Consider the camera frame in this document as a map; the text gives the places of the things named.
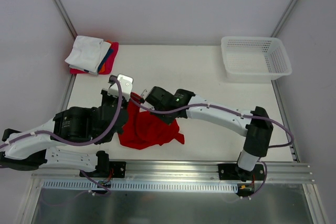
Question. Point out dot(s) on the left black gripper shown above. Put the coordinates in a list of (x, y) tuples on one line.
[(109, 97)]

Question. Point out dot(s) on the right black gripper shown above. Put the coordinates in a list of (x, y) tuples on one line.
[(151, 97)]

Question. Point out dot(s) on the red t shirt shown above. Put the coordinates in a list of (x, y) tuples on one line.
[(144, 130)]

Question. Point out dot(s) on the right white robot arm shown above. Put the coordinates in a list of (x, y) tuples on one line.
[(253, 125)]

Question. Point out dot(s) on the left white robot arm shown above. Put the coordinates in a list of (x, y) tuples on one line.
[(76, 126)]

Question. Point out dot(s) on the blue folded t shirt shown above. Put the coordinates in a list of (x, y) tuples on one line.
[(109, 52)]

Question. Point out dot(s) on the white folded t shirt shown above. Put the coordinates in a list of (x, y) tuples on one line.
[(87, 53)]

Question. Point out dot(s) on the white plastic basket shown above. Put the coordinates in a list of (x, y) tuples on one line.
[(254, 59)]

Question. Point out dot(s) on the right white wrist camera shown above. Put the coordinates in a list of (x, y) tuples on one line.
[(144, 94)]

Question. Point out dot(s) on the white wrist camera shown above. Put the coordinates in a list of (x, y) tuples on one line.
[(120, 83), (144, 94)]

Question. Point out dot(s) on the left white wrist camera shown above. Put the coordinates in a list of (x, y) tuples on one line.
[(120, 83)]

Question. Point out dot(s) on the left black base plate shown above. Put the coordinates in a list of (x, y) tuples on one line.
[(110, 169)]

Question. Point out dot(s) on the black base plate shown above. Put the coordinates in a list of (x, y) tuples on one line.
[(231, 171), (110, 169)]

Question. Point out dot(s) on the aluminium mounting rail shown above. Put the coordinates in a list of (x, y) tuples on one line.
[(202, 171)]

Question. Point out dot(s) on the white slotted cable duct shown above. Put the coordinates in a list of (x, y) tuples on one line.
[(119, 185)]

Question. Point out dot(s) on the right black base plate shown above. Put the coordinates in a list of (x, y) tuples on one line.
[(231, 171)]

